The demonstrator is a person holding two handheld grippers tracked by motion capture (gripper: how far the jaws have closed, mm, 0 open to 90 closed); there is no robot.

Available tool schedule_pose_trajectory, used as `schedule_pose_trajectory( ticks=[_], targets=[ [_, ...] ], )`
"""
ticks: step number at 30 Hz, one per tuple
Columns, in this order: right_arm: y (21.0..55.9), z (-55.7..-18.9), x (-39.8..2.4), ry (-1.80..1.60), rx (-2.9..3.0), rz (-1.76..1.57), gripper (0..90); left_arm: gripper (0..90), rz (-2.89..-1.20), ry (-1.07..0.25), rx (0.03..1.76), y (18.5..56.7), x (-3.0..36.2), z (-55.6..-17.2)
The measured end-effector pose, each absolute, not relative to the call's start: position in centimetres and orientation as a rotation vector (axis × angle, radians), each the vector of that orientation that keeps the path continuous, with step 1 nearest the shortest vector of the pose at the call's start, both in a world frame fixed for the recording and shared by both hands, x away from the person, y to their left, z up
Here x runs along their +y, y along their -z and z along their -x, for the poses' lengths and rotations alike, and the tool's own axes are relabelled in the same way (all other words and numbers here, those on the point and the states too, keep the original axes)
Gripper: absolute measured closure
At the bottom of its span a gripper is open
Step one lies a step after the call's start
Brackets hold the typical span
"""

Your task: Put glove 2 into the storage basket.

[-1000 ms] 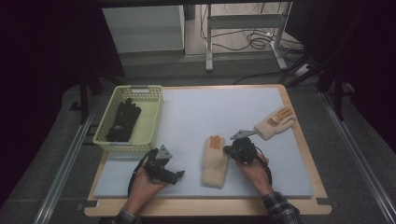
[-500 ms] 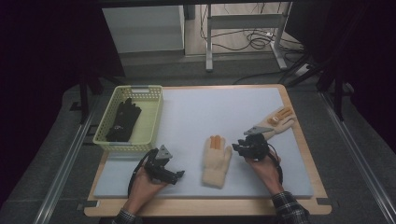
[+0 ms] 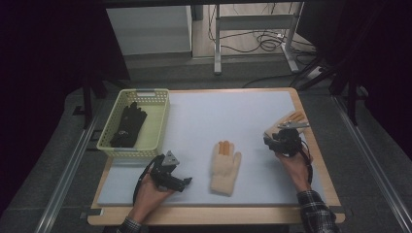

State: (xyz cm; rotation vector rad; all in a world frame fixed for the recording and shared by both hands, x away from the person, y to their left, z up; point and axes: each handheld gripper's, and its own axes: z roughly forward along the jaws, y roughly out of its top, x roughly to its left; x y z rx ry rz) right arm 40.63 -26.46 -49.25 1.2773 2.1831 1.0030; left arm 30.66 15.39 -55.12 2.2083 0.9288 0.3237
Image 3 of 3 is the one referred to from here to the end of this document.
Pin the grey metal stand frame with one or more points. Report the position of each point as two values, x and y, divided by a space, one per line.
256 22

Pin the dark curtain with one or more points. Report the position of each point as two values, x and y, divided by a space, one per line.
48 45
372 48

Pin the yellow-green plastic basket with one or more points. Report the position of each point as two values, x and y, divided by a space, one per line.
155 129

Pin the person's left hand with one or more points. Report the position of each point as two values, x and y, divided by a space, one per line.
150 197

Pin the white cabinet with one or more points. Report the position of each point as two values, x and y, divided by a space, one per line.
149 30

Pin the black tripod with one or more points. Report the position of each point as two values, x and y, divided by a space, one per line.
336 77

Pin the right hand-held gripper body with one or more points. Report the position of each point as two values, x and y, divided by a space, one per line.
286 140

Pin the black stand leg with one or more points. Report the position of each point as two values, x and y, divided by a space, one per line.
87 100

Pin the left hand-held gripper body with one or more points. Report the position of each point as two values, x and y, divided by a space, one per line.
165 171

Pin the black glove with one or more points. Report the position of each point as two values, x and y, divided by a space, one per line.
128 126

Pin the white table mat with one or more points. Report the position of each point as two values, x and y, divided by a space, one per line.
207 123

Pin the beige knitted glove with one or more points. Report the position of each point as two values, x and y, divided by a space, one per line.
225 168
285 119

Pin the person's right hand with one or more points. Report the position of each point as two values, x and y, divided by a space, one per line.
296 171

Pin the aluminium rail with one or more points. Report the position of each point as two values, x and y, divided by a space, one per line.
372 161
64 174

